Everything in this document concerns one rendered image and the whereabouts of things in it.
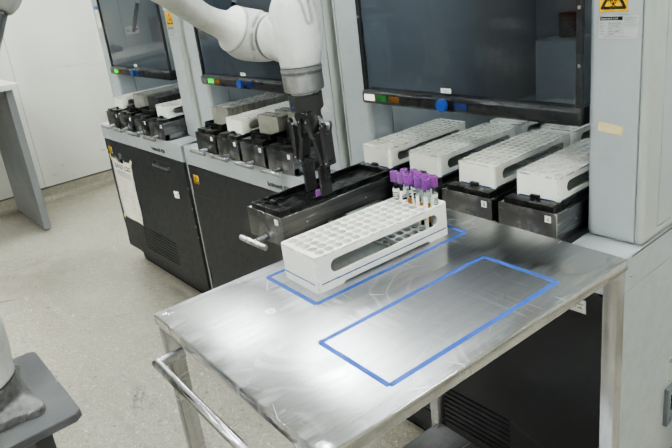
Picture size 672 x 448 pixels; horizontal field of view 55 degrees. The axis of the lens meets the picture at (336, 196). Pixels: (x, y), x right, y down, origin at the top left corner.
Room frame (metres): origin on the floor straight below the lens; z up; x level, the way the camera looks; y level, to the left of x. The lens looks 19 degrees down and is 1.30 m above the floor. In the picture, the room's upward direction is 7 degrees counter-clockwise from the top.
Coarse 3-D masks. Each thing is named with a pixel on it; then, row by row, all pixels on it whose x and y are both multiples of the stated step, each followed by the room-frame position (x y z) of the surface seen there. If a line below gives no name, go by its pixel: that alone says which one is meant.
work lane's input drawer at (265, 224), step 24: (360, 168) 1.58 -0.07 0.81; (384, 168) 1.52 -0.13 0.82; (408, 168) 1.53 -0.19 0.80; (288, 192) 1.45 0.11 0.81; (312, 192) 1.44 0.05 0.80; (336, 192) 1.40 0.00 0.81; (360, 192) 1.43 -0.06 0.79; (384, 192) 1.47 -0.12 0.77; (264, 216) 1.34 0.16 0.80; (288, 216) 1.30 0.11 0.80; (312, 216) 1.34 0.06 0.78; (336, 216) 1.38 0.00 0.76; (264, 240) 1.33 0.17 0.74
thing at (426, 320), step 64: (448, 256) 0.98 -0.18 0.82; (512, 256) 0.95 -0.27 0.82; (576, 256) 0.92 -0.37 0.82; (192, 320) 0.87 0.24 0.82; (256, 320) 0.84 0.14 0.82; (320, 320) 0.82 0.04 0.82; (384, 320) 0.80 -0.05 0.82; (448, 320) 0.78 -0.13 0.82; (512, 320) 0.76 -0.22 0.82; (256, 384) 0.68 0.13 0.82; (320, 384) 0.67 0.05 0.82; (384, 384) 0.65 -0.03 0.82; (448, 384) 0.65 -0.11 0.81
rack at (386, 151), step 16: (416, 128) 1.69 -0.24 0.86; (432, 128) 1.67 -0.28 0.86; (448, 128) 1.65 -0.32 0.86; (464, 128) 1.69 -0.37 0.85; (368, 144) 1.58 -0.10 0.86; (384, 144) 1.57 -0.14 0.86; (400, 144) 1.55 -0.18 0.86; (416, 144) 1.57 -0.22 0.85; (368, 160) 1.58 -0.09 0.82; (384, 160) 1.53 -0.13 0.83; (400, 160) 1.54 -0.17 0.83
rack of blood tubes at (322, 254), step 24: (360, 216) 1.05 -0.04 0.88; (384, 216) 1.04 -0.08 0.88; (408, 216) 1.03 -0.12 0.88; (288, 240) 0.98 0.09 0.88; (312, 240) 0.97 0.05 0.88; (336, 240) 0.96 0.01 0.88; (360, 240) 0.95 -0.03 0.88; (384, 240) 1.05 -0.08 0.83; (408, 240) 1.01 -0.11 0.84; (432, 240) 1.04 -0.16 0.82; (288, 264) 0.96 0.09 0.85; (312, 264) 0.90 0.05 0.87; (336, 264) 0.99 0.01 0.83; (360, 264) 0.95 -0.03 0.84; (312, 288) 0.91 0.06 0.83
